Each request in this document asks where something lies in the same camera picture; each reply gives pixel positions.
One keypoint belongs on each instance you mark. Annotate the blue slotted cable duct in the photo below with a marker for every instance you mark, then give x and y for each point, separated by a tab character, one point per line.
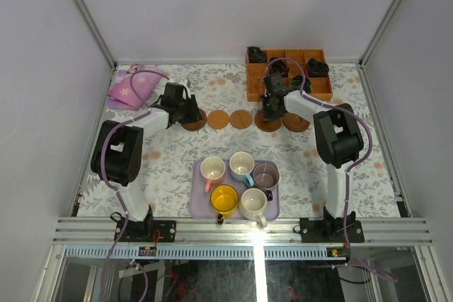
169	252

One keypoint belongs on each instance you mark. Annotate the light blue mug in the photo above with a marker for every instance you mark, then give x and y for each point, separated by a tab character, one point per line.
241	165

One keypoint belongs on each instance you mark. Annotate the pink folded cloth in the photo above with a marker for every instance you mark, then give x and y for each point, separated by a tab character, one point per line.
135	85

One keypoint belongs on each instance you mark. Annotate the dark rolled sock right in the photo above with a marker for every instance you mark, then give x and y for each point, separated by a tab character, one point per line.
317	69

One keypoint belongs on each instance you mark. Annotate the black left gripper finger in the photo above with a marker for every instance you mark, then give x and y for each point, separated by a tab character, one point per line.
194	114
180	115

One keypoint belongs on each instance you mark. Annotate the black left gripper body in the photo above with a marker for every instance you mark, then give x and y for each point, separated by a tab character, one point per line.
189	111

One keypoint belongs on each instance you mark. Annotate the pink mug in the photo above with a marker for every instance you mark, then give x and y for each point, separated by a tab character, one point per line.
213	171

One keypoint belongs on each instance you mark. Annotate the light wooden coaster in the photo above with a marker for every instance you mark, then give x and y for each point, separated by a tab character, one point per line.
240	119
218	119

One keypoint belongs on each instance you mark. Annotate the dark rolled sock orange dots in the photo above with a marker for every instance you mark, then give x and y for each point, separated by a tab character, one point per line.
278	66

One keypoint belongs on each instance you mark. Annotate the purple mug black handle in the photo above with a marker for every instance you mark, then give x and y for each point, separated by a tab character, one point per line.
266	177

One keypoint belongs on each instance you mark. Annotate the dark rolled sock green-yellow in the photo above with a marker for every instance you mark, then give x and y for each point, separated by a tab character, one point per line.
301	81

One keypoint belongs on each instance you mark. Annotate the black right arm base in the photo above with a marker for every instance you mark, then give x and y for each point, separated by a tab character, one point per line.
330	229

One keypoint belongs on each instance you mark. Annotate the dark rolled sock back-left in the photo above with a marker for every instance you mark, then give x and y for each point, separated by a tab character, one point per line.
256	55

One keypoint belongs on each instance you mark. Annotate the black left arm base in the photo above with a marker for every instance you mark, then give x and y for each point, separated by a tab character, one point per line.
148	230

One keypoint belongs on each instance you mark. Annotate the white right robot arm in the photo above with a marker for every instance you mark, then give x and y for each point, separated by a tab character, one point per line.
338	137

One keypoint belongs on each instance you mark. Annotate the large dark wooden saucer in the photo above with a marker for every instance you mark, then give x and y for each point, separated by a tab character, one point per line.
195	126

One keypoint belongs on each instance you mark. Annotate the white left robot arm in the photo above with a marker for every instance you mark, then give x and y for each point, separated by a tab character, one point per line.
117	155

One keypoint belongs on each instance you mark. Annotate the yellow mug black handle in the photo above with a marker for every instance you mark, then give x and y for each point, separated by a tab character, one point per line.
224	199

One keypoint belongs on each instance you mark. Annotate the aluminium frame rail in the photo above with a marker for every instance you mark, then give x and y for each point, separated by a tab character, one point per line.
376	231

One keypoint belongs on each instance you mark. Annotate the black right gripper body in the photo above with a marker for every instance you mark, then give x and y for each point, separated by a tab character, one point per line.
271	97

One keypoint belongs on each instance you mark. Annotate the cream white mug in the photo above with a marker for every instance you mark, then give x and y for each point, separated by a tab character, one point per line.
252	206

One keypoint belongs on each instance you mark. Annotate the wooden compartment box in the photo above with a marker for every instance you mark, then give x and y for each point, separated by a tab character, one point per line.
296	60

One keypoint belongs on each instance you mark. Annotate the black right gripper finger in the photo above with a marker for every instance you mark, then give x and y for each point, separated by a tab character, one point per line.
278	111
266	109

